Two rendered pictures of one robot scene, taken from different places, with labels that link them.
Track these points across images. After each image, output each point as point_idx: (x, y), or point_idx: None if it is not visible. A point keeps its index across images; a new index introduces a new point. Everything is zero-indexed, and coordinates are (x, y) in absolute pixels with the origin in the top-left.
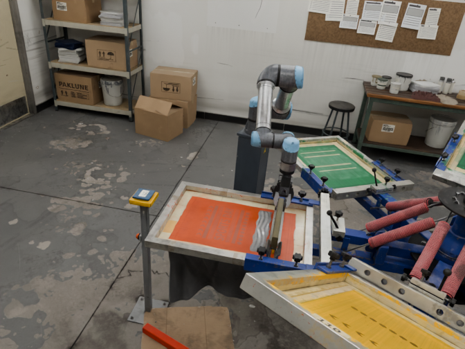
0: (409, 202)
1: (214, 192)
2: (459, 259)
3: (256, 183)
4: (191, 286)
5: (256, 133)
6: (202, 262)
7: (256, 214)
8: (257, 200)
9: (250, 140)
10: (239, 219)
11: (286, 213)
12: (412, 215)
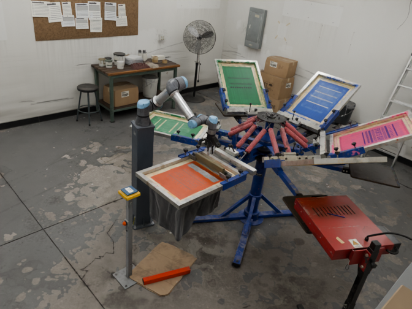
0: (243, 127)
1: (157, 168)
2: (284, 139)
3: (152, 155)
4: (189, 222)
5: (193, 120)
6: (196, 203)
7: (189, 167)
8: (179, 161)
9: (146, 129)
10: (187, 173)
11: None
12: (252, 132)
